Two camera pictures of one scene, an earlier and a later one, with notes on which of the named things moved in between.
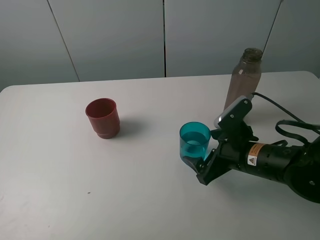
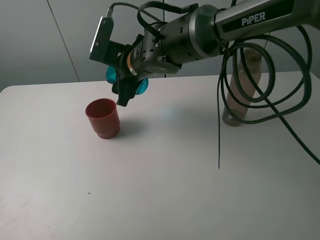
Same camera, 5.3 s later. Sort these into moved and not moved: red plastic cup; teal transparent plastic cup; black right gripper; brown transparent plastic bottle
Moved: black right gripper; teal transparent plastic cup
Not moved: red plastic cup; brown transparent plastic bottle
